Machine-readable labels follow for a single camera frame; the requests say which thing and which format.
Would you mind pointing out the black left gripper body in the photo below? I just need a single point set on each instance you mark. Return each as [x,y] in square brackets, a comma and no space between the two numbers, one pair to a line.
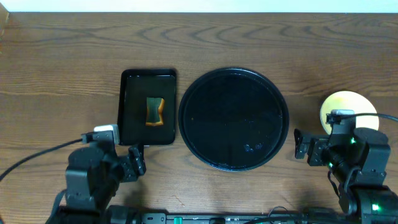
[128,166]

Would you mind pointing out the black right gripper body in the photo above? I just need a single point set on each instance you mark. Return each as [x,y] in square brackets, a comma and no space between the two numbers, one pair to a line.
[313,148]

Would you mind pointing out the orange green scrub sponge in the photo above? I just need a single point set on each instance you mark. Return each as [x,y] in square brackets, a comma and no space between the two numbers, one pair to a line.
[154,115]

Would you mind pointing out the yellow plate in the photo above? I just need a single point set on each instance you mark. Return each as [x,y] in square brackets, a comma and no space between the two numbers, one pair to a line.
[355,103]

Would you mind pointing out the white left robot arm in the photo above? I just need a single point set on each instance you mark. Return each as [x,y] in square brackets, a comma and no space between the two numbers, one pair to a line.
[93,176]

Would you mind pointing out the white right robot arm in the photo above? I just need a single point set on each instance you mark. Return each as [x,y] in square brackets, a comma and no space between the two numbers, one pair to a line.
[357,160]

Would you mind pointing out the black rectangular tray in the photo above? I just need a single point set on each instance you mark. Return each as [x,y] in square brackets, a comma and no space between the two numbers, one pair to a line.
[136,86]

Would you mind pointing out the black round tray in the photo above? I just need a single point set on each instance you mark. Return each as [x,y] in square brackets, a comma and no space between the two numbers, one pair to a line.
[233,119]

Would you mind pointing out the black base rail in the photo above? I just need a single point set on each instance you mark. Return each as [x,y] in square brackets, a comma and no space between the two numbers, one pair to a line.
[217,218]

